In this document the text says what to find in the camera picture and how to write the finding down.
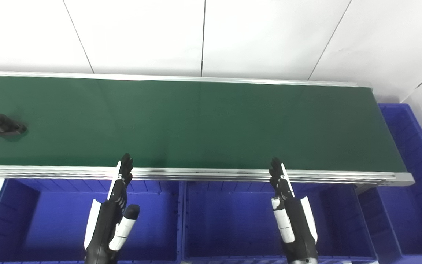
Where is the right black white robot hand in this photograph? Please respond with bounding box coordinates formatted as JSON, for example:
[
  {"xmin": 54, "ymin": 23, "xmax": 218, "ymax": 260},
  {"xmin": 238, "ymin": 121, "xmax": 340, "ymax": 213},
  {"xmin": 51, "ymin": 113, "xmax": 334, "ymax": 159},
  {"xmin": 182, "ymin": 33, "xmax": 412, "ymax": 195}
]
[{"xmin": 269, "ymin": 157, "xmax": 319, "ymax": 264}]

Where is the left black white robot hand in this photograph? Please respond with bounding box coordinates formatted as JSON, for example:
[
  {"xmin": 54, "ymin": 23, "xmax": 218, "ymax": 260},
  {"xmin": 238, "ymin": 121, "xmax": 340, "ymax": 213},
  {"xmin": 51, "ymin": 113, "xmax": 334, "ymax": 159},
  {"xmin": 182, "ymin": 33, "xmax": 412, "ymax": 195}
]
[{"xmin": 84, "ymin": 153, "xmax": 140, "ymax": 264}]

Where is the black flanged machine part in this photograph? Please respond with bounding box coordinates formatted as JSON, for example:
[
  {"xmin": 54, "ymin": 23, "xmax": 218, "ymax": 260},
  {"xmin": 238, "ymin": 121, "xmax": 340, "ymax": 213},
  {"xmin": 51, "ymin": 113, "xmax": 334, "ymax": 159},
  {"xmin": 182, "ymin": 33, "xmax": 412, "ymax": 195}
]
[{"xmin": 0, "ymin": 113, "xmax": 27, "ymax": 137}]

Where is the large blue plastic bin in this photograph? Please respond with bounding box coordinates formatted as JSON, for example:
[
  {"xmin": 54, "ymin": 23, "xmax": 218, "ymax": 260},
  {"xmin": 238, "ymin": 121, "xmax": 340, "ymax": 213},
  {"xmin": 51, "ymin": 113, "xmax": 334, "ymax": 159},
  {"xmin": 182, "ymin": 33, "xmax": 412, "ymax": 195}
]
[
  {"xmin": 358, "ymin": 103, "xmax": 422, "ymax": 264},
  {"xmin": 182, "ymin": 180, "xmax": 379, "ymax": 264},
  {"xmin": 0, "ymin": 179, "xmax": 183, "ymax": 264}
]

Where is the green conveyor belt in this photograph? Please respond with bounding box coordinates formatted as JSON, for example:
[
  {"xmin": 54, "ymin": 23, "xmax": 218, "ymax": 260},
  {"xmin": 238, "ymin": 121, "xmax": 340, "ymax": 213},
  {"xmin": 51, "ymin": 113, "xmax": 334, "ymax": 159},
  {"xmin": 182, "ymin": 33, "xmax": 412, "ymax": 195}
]
[
  {"xmin": 0, "ymin": 75, "xmax": 407, "ymax": 173},
  {"xmin": 0, "ymin": 70, "xmax": 415, "ymax": 187}
]

